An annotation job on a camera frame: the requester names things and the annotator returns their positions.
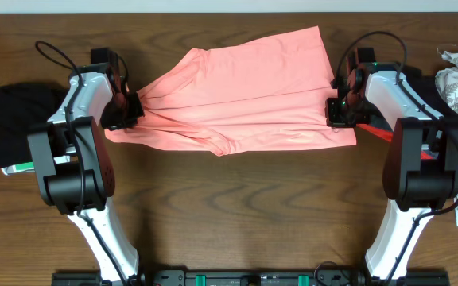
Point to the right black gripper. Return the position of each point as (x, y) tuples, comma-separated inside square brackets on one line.
[(334, 119)]

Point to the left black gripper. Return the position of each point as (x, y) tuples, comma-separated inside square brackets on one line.
[(135, 113)]

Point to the coral pink t-shirt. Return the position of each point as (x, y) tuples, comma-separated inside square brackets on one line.
[(264, 95)]

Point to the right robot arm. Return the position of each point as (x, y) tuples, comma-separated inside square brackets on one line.
[(420, 174)]

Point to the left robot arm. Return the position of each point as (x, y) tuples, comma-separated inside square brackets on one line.
[(74, 171)]

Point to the black shorts red waistband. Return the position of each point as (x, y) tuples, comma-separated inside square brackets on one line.
[(424, 85)]

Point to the folded black garment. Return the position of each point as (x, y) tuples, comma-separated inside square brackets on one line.
[(23, 105)]

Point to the white green card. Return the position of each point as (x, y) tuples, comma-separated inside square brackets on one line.
[(29, 167)]

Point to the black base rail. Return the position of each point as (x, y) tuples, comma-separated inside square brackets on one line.
[(329, 277)]

